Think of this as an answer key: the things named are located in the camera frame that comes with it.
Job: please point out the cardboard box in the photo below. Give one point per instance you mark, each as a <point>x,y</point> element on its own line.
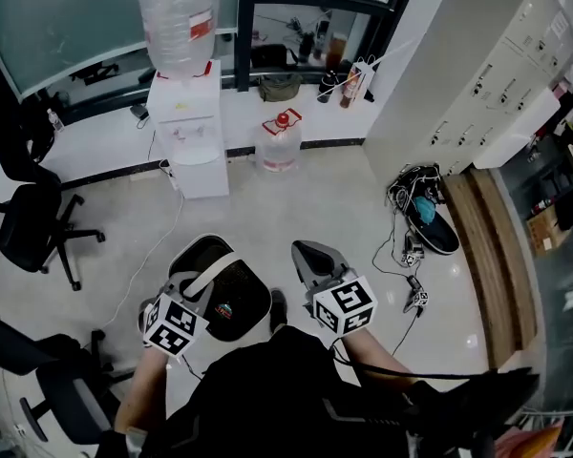
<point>546,232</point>

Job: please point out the black office chair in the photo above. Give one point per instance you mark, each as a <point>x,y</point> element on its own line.
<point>71,394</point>
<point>26,217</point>

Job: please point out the person's right forearm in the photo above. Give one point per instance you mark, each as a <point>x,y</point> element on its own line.
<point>375,351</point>

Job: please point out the white water dispenser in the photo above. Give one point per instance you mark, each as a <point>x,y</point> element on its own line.
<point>191,127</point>

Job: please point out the black backpack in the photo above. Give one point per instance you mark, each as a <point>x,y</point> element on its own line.
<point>572,210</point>

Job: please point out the white paper bag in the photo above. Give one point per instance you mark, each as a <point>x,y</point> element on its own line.
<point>359,84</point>

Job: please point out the small water jug red cap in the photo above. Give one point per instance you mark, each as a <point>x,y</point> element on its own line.
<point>278,146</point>

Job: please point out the olive green bag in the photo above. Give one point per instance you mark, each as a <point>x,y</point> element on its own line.
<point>279,88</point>

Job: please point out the teal cloth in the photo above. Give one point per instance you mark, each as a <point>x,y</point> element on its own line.
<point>424,210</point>

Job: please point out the person's black shoe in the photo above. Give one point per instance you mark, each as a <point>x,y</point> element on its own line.
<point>278,309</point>

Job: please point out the dark drink bottle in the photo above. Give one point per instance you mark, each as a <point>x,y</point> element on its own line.
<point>325,86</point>

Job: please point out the black oval case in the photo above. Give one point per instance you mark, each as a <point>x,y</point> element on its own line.
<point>439,236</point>

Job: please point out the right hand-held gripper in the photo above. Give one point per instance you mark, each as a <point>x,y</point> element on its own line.
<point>346,306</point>

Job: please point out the wooden bench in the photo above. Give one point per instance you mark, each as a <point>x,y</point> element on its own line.
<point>492,265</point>

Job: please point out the person's black clothing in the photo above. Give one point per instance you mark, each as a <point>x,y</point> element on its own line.
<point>286,399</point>

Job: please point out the black bag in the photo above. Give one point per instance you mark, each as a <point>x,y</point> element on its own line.
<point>269,56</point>

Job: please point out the person's left forearm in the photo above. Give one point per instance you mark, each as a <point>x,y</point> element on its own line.
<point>145,389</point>

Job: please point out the black power adapter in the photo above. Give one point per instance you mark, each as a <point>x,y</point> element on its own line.
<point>138,111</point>

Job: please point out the small clear plastic bottle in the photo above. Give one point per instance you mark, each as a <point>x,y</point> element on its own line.
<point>56,120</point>

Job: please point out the pink orange bag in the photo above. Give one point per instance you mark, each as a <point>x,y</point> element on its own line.
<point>530,439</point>

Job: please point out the black container with white rim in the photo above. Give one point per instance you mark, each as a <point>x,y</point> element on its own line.
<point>241,298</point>

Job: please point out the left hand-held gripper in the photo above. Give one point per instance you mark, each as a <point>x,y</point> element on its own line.
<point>174,325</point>

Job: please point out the grey locker cabinet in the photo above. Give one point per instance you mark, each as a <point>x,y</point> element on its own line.
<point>463,74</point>

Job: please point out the large clear water bottle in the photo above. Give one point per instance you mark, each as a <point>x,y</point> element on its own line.
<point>179,22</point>

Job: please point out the small grey black device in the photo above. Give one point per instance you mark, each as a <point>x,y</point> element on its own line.
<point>412,253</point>
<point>418,298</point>

